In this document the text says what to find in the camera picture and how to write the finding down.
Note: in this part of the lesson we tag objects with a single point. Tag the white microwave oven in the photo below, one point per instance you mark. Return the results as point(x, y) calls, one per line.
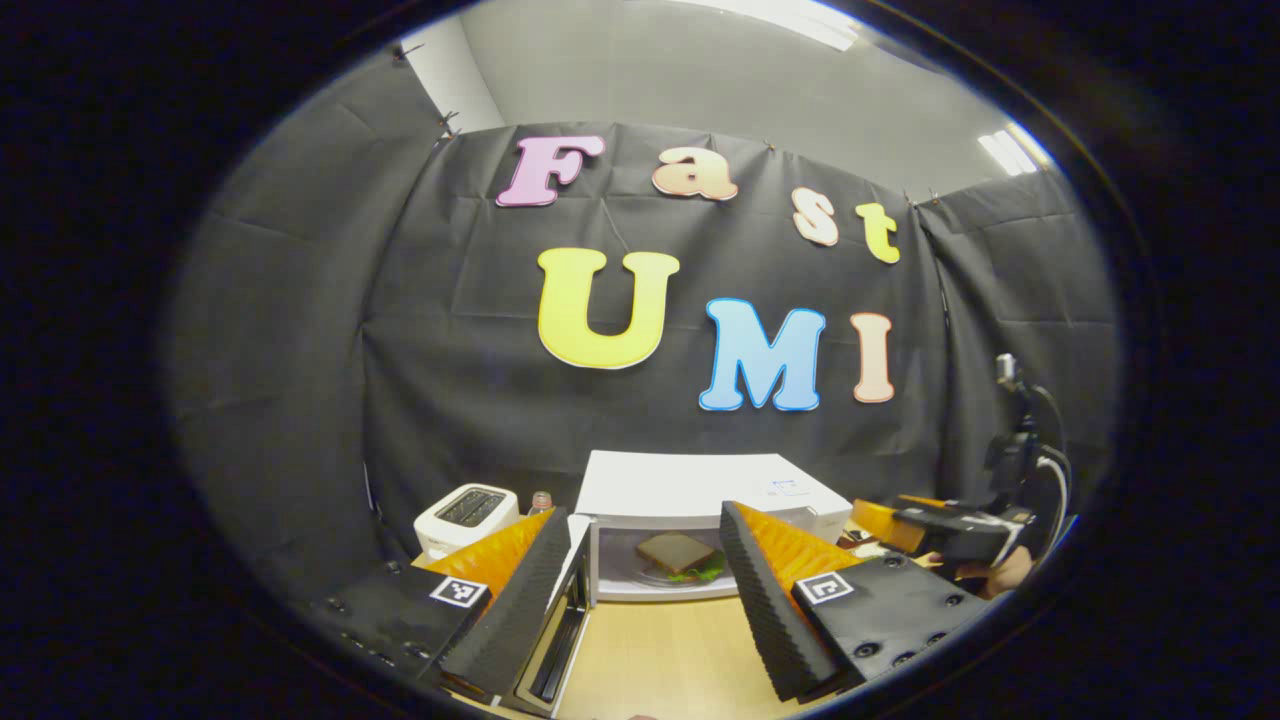
point(680, 485)

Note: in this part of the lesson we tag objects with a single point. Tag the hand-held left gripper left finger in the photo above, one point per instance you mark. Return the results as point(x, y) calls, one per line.
point(510, 620)

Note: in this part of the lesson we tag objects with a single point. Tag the white toaster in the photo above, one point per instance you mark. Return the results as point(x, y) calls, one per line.
point(465, 515)

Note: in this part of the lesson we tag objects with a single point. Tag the small ceiling light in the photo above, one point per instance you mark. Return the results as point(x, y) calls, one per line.
point(1008, 152)

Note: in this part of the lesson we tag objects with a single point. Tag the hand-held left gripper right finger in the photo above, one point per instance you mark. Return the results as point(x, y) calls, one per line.
point(765, 610)

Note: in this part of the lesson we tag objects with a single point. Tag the small clear bottle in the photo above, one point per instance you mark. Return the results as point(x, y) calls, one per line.
point(541, 503)

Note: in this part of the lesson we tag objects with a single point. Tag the sandwich with lettuce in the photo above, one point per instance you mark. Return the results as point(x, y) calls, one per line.
point(675, 552)

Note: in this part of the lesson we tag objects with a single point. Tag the long ceiling light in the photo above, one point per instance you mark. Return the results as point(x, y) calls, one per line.
point(790, 15)

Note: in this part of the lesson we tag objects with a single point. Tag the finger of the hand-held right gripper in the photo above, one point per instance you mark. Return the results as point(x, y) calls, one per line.
point(950, 535)

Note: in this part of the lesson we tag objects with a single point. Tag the black backdrop cloth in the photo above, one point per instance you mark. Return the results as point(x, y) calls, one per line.
point(300, 380)

